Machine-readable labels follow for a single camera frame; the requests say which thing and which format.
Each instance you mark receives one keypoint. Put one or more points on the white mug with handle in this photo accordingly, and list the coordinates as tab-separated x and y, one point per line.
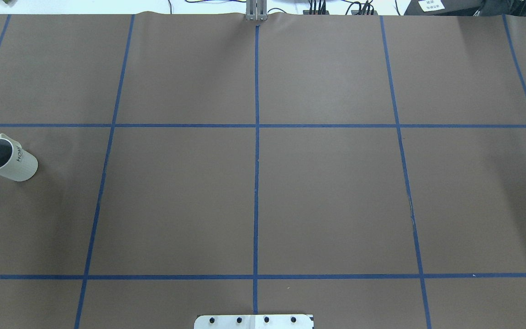
16	163

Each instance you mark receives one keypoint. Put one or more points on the black box with label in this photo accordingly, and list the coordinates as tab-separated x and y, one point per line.
442	7

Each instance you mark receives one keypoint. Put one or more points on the aluminium frame post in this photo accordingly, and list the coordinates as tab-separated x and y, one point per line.
256	10

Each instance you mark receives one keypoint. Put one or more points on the white pedestal column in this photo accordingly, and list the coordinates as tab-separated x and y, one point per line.
255	321

